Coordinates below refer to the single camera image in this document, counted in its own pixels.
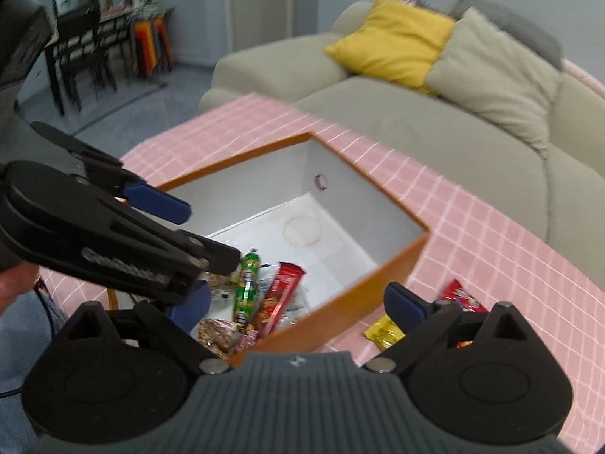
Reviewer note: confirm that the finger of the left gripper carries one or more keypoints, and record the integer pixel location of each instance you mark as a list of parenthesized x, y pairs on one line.
[(214, 256), (146, 198)]

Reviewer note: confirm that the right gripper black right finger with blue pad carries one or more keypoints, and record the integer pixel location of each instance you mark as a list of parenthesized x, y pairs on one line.
[(424, 324)]

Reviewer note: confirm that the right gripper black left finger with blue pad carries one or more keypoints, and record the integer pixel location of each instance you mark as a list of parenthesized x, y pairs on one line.
[(187, 314)]

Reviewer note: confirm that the mini pretzel snack bag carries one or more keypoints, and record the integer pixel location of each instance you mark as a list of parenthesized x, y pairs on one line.
[(218, 336)]

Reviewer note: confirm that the yellow snack packet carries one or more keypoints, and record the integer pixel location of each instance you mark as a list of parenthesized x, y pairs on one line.
[(384, 333)]

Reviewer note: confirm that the red snack bag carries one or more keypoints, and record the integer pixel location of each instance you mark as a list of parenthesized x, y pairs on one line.
[(455, 292)]

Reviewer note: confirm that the green sausage snack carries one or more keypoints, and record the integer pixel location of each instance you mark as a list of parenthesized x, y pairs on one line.
[(247, 288)]

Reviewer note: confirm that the brown chocolate wafer bar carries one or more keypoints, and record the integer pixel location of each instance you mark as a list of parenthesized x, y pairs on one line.
[(277, 298)]

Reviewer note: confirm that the small orange clear snack pack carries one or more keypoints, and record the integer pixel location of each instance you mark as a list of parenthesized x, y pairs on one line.
[(222, 284)]

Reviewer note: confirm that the white gluten snack packet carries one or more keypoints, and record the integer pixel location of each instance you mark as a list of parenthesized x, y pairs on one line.
[(266, 275)]

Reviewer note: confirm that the clear bag of nuts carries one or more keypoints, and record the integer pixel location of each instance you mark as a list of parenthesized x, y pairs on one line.
[(247, 340)]

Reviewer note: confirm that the white spicy stick packet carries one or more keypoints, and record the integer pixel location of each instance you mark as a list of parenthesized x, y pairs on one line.
[(297, 308)]

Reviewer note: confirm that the person's left hand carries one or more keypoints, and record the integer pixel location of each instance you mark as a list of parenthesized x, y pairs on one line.
[(15, 282)]

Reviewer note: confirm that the pink checkered tablecloth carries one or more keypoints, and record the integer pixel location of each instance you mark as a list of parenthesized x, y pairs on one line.
[(494, 257)]

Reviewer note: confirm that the orange cardboard box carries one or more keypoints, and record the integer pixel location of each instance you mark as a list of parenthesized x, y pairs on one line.
[(300, 201)]

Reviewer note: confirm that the person's jeans leg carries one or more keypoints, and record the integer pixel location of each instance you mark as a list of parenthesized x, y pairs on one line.
[(27, 328)]

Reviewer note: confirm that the stacked colourful stools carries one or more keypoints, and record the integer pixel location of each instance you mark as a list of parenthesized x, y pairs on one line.
[(151, 45)]

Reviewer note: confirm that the dark dining table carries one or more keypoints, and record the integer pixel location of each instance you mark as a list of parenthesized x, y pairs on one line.
[(84, 41)]

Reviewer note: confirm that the beige sofa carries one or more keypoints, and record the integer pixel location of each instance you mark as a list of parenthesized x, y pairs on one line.
[(557, 194)]

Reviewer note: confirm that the white door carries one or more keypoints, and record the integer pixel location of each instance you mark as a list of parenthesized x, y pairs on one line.
[(256, 22)]

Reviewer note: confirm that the beige cushion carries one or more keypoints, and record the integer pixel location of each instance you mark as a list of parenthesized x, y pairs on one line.
[(494, 76)]

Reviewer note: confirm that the yellow cushion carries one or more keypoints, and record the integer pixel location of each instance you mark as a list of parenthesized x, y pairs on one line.
[(397, 43)]

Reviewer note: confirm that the grey cushion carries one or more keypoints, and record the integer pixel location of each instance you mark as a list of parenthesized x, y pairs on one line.
[(529, 34)]

